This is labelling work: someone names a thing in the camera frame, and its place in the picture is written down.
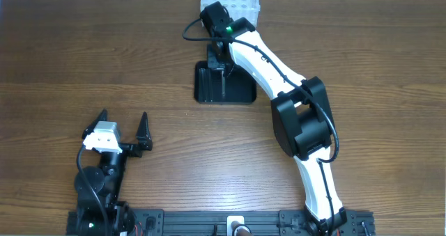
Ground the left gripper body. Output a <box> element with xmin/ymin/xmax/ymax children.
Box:
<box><xmin>118</xmin><ymin>141</ymin><xmax>144</xmax><ymax>159</ymax></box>

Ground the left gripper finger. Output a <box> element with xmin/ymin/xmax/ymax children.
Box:
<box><xmin>81</xmin><ymin>108</ymin><xmax>109</xmax><ymax>140</ymax></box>
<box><xmin>134</xmin><ymin>111</ymin><xmax>154</xmax><ymax>152</ymax></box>

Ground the clear test tube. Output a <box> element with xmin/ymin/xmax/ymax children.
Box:
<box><xmin>220</xmin><ymin>67</ymin><xmax>227</xmax><ymax>102</ymax></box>
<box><xmin>206</xmin><ymin>68</ymin><xmax>214</xmax><ymax>102</ymax></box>

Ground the black tray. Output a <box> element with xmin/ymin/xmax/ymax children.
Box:
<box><xmin>193</xmin><ymin>59</ymin><xmax>258</xmax><ymax>106</ymax></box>

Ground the white test tube rack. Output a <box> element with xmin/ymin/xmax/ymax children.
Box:
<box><xmin>199</xmin><ymin>0</ymin><xmax>262</xmax><ymax>29</ymax></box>

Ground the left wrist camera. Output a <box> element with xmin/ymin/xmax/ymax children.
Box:
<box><xmin>82</xmin><ymin>120</ymin><xmax>123</xmax><ymax>155</ymax></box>

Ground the mounting rail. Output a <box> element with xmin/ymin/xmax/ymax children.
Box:
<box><xmin>66</xmin><ymin>208</ymin><xmax>376</xmax><ymax>236</ymax></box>

